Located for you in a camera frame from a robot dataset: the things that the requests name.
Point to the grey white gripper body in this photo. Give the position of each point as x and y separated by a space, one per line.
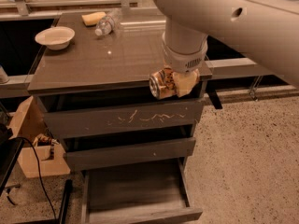
183 62

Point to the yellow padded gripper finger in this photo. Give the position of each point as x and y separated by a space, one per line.
185 82

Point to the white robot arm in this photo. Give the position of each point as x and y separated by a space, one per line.
265 31

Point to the grey drawer cabinet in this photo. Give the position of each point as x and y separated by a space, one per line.
114 70

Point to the top grey drawer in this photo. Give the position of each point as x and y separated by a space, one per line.
125 118

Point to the grey drawer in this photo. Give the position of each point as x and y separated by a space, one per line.
115 156
152 192
125 118

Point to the bottom grey drawer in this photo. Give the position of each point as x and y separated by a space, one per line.
152 192

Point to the middle grey drawer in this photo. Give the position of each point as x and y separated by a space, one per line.
115 156

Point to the clear plastic water bottle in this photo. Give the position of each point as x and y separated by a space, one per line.
107 24

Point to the yellow sponge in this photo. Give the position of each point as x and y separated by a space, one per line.
93 18

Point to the white bowl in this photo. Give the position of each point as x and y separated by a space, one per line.
55 38

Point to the black floor stand bar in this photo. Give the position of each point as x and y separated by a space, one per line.
68 185

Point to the cardboard box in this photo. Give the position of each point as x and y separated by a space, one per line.
47 155

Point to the black equipment at left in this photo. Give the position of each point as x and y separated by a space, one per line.
10 149

